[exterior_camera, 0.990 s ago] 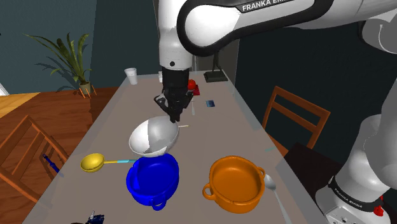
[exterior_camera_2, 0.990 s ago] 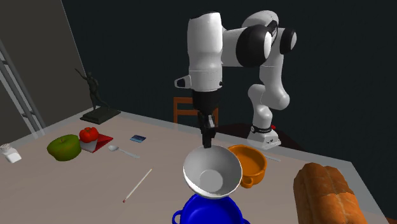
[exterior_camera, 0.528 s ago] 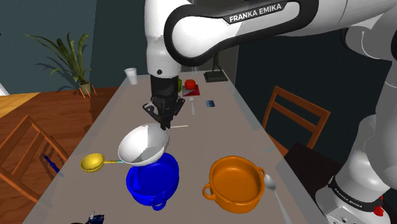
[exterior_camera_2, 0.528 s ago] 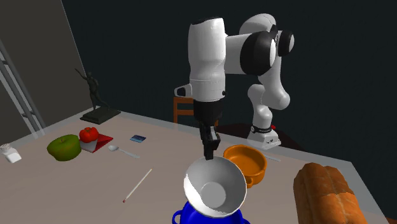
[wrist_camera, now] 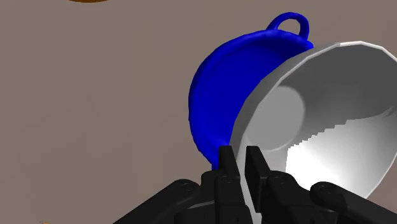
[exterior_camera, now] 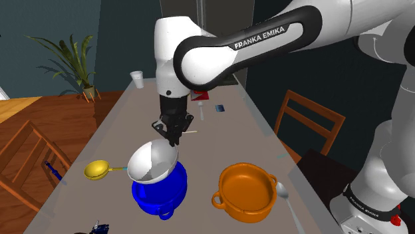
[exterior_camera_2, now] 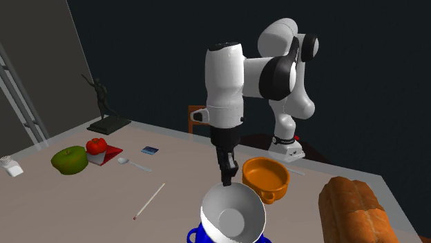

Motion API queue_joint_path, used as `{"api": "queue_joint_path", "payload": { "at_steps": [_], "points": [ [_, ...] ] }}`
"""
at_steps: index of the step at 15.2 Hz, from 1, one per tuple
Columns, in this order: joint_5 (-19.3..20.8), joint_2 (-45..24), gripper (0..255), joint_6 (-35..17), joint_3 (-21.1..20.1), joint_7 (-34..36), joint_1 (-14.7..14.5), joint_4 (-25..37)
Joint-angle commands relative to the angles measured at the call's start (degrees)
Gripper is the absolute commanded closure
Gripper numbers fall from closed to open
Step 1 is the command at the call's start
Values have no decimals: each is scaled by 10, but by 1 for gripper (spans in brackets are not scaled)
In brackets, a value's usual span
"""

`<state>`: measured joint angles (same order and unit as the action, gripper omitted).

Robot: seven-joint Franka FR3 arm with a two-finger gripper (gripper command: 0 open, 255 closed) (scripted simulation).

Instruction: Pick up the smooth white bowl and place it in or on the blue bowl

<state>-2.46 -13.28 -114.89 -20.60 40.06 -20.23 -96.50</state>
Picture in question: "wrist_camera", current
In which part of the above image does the blue bowl with loop handle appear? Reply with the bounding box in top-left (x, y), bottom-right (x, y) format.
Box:
top-left (188, 11), bottom-right (315, 171)

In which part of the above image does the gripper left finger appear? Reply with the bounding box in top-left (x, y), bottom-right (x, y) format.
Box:
top-left (113, 144), bottom-right (254, 224)

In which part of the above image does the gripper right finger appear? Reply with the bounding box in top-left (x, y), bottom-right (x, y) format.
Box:
top-left (244, 145), bottom-right (397, 224)

